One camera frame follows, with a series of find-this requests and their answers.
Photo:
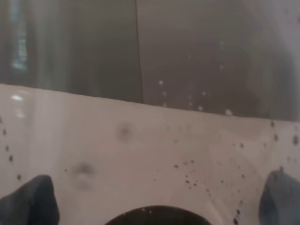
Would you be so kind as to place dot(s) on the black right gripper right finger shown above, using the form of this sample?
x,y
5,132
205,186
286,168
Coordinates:
x,y
280,200

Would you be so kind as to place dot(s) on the grey translucent water bottle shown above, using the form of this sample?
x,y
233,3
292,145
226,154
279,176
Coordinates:
x,y
150,112

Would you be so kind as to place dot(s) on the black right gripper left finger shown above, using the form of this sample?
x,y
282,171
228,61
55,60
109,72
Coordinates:
x,y
33,203

